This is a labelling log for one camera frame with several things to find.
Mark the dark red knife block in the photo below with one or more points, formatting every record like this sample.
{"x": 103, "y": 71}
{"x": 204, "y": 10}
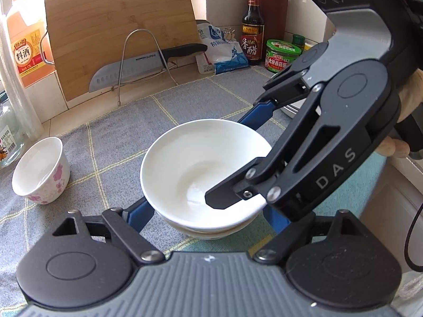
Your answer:
{"x": 274, "y": 19}

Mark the person's white jacket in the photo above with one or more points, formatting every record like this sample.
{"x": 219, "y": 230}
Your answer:
{"x": 411, "y": 294}

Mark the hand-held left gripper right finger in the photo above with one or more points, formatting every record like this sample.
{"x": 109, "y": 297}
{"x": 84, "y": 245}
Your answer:
{"x": 264, "y": 219}

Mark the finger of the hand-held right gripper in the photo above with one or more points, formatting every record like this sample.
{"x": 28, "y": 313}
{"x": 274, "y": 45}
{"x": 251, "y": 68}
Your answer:
{"x": 261, "y": 112}
{"x": 231, "y": 191}

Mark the person's right hand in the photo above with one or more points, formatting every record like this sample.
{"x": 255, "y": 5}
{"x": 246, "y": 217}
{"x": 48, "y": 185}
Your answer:
{"x": 409, "y": 99}

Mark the plain white bowl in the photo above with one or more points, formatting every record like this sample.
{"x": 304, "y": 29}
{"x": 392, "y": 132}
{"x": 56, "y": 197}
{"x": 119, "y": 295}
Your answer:
{"x": 198, "y": 158}

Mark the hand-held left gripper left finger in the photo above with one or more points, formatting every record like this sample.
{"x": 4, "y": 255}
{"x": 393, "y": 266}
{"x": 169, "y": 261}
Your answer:
{"x": 140, "y": 214}

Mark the wooden cutting board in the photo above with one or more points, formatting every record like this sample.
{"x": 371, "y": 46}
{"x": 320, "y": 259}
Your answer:
{"x": 115, "y": 23}

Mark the deep white pink-flower bowl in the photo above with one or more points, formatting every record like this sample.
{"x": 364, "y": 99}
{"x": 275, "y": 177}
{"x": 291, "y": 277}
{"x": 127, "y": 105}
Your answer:
{"x": 49, "y": 178}

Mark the orange cooking wine bottle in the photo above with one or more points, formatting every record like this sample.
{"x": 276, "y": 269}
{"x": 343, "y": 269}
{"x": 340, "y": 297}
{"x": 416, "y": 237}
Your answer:
{"x": 23, "y": 56}

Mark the small green-cap bottle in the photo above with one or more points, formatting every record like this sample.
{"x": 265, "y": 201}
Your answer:
{"x": 298, "y": 42}

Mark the white and blue salt bag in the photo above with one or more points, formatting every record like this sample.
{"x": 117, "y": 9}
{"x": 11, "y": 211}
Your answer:
{"x": 224, "y": 52}

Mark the wide white pink-flower bowl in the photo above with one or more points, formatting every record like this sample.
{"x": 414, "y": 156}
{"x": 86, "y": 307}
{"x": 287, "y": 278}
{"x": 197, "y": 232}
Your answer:
{"x": 211, "y": 235}

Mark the green-lid sauce jar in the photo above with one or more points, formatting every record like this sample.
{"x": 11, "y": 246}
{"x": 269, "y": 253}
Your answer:
{"x": 282, "y": 56}

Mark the dark vinegar bottle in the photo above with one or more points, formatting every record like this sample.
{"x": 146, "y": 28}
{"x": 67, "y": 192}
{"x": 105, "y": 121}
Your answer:
{"x": 252, "y": 33}

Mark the clear glass jar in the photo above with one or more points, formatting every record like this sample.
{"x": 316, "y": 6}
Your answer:
{"x": 8, "y": 132}

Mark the teal and grey checked tablecloth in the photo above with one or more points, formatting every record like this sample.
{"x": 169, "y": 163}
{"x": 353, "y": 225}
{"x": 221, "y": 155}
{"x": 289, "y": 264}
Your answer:
{"x": 109, "y": 145}

